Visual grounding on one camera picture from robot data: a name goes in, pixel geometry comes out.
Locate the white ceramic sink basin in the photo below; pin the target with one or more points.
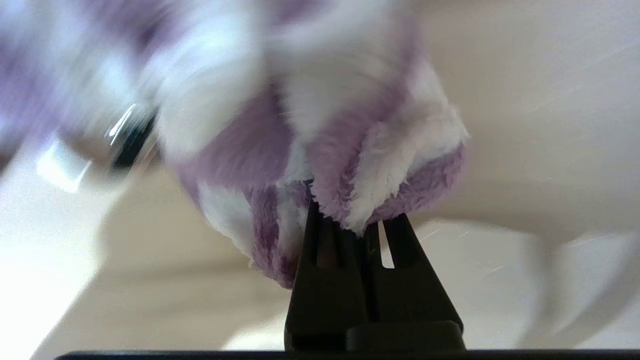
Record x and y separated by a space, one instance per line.
525 125

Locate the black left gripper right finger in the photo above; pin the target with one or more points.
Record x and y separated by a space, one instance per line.
415 300

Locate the purple white striped towel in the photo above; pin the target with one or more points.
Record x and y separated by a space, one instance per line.
310 110

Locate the chrome drain stopper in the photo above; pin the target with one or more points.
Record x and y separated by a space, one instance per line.
125 142

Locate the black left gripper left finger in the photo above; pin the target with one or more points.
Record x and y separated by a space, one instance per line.
325 300

